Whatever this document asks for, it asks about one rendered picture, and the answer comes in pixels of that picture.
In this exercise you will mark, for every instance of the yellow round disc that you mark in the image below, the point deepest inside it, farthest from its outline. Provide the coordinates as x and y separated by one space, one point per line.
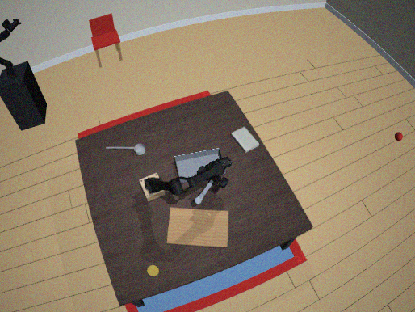
153 270

